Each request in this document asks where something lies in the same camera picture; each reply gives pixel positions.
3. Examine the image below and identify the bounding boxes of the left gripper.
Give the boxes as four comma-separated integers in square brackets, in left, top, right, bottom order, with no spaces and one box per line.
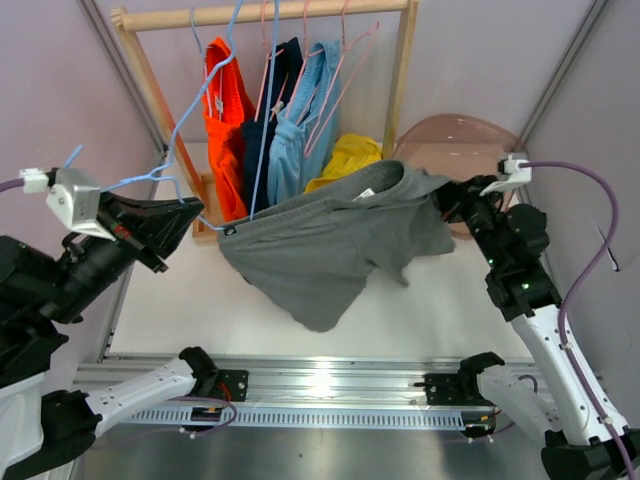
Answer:
[40,185,207,321]

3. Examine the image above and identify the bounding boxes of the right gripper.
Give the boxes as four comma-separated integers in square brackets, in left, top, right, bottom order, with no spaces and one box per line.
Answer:
[431,176,505,271]

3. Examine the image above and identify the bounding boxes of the blue hanger of grey shorts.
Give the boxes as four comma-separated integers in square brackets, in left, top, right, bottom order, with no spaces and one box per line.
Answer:
[79,1,261,235]

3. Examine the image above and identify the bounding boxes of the yellow shorts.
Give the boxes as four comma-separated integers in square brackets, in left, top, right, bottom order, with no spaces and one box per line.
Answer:
[304,133,382,194]

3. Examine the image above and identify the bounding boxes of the grey shorts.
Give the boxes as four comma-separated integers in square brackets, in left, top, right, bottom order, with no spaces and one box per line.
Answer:
[218,160,455,333]

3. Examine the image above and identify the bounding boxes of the light blue shorts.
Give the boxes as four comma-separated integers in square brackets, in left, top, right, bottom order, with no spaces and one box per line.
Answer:
[267,40,342,206]

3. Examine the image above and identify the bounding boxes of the pink hanger of yellow shorts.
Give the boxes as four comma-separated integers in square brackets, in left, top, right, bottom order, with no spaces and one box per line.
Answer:
[302,0,381,157]

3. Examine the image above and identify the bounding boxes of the navy blue shorts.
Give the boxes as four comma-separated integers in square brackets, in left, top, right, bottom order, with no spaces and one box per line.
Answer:
[241,37,303,213]

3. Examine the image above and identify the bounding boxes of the pink hanger of navy shorts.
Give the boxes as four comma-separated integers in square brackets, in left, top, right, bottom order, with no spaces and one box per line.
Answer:
[254,1,289,126]

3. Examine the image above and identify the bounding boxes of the pink hanger of blue shorts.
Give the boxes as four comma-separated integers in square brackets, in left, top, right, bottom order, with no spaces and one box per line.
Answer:
[279,1,332,134]

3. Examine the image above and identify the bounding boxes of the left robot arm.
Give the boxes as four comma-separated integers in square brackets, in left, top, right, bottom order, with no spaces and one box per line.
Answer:
[1,192,233,479]

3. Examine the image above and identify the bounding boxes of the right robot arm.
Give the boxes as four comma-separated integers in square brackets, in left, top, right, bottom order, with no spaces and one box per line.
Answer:
[422,176,639,479]

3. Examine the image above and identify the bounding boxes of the orange shorts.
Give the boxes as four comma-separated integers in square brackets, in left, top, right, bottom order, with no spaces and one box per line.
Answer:
[202,60,255,222]

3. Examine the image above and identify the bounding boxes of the blue hanger under orange shorts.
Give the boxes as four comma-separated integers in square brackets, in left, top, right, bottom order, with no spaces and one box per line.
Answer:
[189,6,224,121]

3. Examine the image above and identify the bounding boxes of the translucent pink basket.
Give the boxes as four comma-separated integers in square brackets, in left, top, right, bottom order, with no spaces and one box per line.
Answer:
[394,114,530,252]

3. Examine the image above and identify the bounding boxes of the wooden clothes rack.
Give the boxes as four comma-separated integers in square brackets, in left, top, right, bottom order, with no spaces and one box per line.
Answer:
[109,0,420,247]

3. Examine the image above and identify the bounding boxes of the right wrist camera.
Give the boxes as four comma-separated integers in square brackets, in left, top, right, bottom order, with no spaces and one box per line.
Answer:
[480,152,532,196]

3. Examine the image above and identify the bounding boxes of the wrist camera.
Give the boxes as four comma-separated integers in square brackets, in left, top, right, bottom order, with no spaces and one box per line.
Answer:
[480,152,532,196]
[19,167,115,241]

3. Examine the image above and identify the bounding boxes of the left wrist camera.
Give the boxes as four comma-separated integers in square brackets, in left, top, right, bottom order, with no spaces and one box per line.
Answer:
[19,167,115,241]

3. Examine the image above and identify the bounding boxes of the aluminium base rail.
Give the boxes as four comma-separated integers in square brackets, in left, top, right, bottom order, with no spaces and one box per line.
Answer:
[74,355,546,405]

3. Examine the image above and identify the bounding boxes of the perforated cable duct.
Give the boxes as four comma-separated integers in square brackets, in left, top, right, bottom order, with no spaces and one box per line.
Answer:
[123,404,465,431]

